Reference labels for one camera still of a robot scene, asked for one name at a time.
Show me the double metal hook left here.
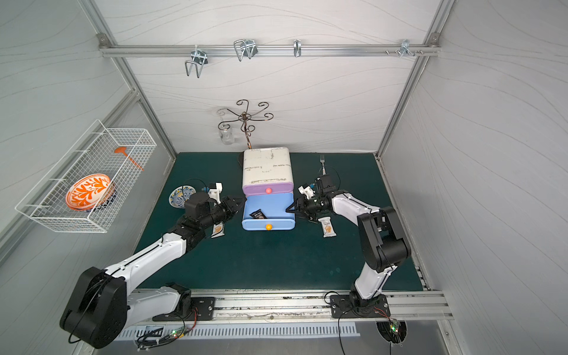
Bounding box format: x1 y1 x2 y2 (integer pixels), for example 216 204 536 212
184 46 209 78

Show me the metal mug tree stand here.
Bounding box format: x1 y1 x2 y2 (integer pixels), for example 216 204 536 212
217 99 275 149

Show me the double metal hook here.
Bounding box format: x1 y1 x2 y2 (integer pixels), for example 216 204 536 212
233 39 258 62
184 46 209 78

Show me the metal hook right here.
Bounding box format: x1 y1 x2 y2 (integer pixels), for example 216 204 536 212
385 39 424 58

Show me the double metal hook middle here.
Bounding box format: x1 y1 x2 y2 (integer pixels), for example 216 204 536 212
233 39 258 62

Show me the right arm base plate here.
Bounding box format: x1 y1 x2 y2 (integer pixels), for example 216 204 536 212
325 294 391 319

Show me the blue patterned small bowl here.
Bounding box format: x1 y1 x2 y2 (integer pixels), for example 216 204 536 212
168 185 196 209

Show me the white cookie packet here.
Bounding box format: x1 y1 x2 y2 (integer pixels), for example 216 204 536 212
211 223 225 238
318 216 337 238

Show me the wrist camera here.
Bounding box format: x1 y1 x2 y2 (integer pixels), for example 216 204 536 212
208 182 223 204
298 175 339 200

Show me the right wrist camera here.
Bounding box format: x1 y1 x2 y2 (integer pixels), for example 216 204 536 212
298 175 339 200

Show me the black drycake packet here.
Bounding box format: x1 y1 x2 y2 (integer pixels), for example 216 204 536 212
249 209 266 220

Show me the silver fork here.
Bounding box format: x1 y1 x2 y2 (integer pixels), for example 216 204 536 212
319 155 326 175

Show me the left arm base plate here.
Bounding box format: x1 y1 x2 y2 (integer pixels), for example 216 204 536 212
152 297 216 322

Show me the single metal hook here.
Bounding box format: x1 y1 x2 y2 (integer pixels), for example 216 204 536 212
293 39 302 58

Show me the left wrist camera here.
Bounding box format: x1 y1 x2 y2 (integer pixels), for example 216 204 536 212
208 182 223 204

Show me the blue drawer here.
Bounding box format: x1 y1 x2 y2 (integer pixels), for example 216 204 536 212
242 192 296 232

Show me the orange patterned plate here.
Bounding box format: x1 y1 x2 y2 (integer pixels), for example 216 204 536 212
65 174 115 211

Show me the white drawer cabinet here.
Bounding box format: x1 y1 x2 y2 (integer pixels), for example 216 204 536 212
243 147 293 187

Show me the small glass jar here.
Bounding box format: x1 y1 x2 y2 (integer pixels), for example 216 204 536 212
219 124 235 145

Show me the aluminium wall rail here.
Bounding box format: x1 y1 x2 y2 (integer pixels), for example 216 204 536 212
99 43 442 59

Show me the white wire basket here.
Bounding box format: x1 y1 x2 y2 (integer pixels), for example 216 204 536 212
15 120 157 233

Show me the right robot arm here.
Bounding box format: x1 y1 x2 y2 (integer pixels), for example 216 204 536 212
285 190 412 306

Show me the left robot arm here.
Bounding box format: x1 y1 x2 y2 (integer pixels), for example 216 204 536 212
59 192 246 349

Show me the purple top drawer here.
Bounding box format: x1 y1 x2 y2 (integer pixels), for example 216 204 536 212
243 182 294 196

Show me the orange spatula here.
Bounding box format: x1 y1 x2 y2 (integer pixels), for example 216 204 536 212
114 146 143 171

